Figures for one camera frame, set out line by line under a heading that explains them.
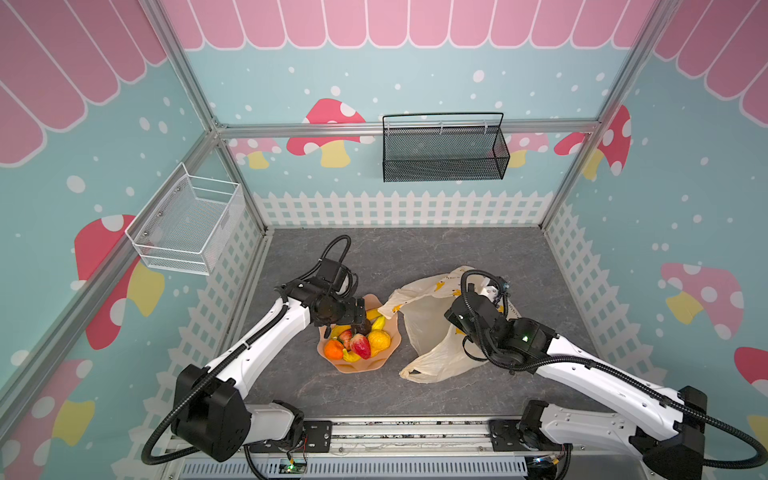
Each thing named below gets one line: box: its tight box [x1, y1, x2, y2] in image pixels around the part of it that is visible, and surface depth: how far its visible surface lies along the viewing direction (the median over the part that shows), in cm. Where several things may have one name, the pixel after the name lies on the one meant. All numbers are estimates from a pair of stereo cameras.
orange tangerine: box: [324, 339, 344, 360], surface depth 83 cm
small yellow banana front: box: [342, 348, 361, 363], surface depth 83 cm
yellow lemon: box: [368, 329, 391, 357], surface depth 85 cm
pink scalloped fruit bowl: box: [317, 294, 402, 373], surface depth 85 cm
